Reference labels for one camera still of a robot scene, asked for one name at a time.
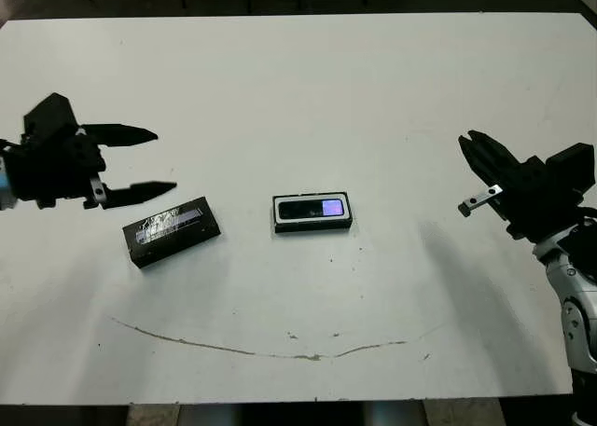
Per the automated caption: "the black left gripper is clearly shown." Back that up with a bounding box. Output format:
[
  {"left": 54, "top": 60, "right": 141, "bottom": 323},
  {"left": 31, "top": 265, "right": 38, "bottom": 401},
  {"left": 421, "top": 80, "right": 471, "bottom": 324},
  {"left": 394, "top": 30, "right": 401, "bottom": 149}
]
[{"left": 4, "top": 123, "right": 178, "bottom": 211}]

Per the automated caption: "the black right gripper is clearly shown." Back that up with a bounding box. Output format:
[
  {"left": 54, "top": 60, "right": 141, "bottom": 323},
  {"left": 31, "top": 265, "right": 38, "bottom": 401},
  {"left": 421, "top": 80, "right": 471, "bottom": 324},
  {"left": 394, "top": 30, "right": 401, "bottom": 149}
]
[{"left": 459, "top": 131, "right": 584, "bottom": 245}]

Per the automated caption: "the black box lid silver print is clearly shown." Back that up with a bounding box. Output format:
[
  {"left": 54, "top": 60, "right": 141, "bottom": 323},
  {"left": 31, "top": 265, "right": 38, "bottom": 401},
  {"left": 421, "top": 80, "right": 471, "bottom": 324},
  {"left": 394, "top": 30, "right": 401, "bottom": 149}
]
[{"left": 121, "top": 195, "right": 222, "bottom": 269}]

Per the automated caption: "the small black camera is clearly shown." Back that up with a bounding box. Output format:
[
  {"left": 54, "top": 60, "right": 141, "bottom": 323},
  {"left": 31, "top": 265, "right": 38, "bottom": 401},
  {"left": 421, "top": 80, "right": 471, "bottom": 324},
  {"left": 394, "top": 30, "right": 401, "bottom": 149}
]
[{"left": 278, "top": 198, "right": 346, "bottom": 220}]

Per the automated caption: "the black box base white insert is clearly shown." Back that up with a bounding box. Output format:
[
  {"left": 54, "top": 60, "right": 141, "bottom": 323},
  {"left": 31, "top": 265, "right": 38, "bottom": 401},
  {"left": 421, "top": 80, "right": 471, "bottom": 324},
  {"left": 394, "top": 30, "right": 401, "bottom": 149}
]
[{"left": 271, "top": 191, "right": 354, "bottom": 235}]

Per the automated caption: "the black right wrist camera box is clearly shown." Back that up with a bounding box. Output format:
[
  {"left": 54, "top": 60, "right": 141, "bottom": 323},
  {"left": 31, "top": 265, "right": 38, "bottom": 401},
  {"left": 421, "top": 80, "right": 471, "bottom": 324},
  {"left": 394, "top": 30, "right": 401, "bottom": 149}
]
[{"left": 545, "top": 142, "right": 597, "bottom": 197}]

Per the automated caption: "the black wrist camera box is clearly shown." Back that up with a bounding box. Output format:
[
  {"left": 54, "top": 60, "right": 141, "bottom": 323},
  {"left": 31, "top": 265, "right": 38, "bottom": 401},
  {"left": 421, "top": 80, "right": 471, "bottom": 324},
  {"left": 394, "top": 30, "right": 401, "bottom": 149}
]
[
  {"left": 545, "top": 142, "right": 597, "bottom": 197},
  {"left": 22, "top": 92, "right": 80, "bottom": 141}
]

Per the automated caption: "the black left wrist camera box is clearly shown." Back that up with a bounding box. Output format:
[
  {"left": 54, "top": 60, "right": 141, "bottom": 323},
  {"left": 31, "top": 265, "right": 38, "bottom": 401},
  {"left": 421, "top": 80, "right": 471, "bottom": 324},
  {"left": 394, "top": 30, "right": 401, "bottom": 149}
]
[{"left": 22, "top": 92, "right": 80, "bottom": 141}]

